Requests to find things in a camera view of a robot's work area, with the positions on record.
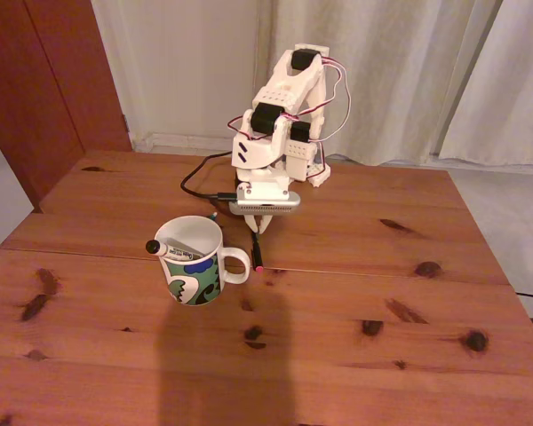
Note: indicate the black pen red end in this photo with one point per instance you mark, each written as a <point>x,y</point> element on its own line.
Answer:
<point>256,253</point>

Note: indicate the teal pen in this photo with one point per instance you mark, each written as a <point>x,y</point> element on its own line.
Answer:
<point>213,216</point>

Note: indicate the white marker black cap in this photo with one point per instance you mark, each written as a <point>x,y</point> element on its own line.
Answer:
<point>169,252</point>

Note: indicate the white mug green blue pattern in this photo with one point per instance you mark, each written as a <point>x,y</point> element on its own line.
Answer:
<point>191,284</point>

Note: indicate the white curtain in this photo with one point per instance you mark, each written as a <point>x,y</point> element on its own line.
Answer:
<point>515,89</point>
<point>404,89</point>

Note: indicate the brown wooden door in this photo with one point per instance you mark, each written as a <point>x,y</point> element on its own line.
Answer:
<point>35,89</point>

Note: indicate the white furniture panel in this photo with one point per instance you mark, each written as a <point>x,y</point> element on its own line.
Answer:
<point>0,186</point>

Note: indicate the silver camera box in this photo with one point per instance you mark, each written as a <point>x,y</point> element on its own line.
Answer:
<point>266,207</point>

